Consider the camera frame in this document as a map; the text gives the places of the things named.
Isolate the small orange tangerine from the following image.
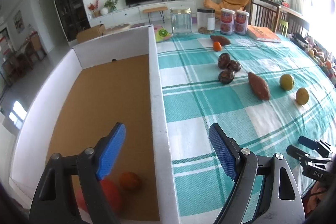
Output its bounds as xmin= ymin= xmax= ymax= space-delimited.
xmin=213 ymin=42 xmax=222 ymax=52
xmin=119 ymin=172 xmax=142 ymax=192

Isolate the red apple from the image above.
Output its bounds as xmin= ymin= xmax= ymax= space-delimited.
xmin=76 ymin=178 xmax=123 ymax=214

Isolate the green apple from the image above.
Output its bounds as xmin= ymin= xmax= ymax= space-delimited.
xmin=280 ymin=74 xmax=294 ymax=91

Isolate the long purple sweet potato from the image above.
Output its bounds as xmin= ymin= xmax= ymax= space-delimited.
xmin=248 ymin=72 xmax=270 ymax=101

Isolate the dark water chestnut three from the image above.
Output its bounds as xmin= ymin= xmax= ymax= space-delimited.
xmin=218 ymin=69 xmax=235 ymax=85

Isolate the dark water chestnut two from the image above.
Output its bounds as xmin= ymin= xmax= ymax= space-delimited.
xmin=227 ymin=60 xmax=242 ymax=72

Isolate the dark water chestnut one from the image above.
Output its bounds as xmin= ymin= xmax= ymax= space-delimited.
xmin=218 ymin=53 xmax=231 ymax=69

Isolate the dark sweet potato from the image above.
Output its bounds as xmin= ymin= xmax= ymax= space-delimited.
xmin=210 ymin=35 xmax=231 ymax=46

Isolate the teal white plaid tablecloth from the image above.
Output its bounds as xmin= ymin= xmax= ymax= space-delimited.
xmin=157 ymin=34 xmax=335 ymax=223

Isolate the white cardboard box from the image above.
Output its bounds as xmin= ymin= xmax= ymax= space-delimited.
xmin=9 ymin=25 xmax=179 ymax=223

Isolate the fruit bowl on side table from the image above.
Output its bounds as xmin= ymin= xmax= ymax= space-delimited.
xmin=307 ymin=43 xmax=335 ymax=70

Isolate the orange book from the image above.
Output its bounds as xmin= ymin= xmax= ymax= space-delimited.
xmin=247 ymin=25 xmax=281 ymax=43

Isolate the cardboard box on floor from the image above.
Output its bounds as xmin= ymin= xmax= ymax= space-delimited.
xmin=76 ymin=24 xmax=105 ymax=43

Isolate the fruit pattern pouch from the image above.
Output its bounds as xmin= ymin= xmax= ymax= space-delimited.
xmin=153 ymin=25 xmax=172 ymax=43

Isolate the right red white can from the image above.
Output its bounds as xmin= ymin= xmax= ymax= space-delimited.
xmin=234 ymin=10 xmax=249 ymax=35

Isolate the red white can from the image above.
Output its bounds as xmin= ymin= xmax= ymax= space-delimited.
xmin=234 ymin=10 xmax=249 ymax=35
xmin=220 ymin=9 xmax=235 ymax=35

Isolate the left red white can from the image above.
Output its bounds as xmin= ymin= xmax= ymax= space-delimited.
xmin=220 ymin=9 xmax=235 ymax=35

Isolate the empty glass jar gold lid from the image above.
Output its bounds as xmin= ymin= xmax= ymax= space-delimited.
xmin=170 ymin=6 xmax=192 ymax=36

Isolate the clear jar black lid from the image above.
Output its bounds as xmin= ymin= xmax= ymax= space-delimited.
xmin=197 ymin=7 xmax=215 ymax=34

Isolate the white tv cabinet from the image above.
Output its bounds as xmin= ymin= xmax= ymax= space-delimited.
xmin=89 ymin=1 xmax=197 ymax=28

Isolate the dark wooden chair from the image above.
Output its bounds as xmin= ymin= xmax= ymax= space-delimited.
xmin=249 ymin=0 xmax=281 ymax=32

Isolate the red flower vase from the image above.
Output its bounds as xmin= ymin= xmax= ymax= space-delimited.
xmin=88 ymin=0 xmax=100 ymax=18

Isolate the small wooden stool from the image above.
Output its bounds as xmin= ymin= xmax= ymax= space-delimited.
xmin=142 ymin=6 xmax=168 ymax=24

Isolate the orange lounge chair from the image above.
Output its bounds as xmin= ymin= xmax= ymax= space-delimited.
xmin=203 ymin=0 xmax=250 ymax=19

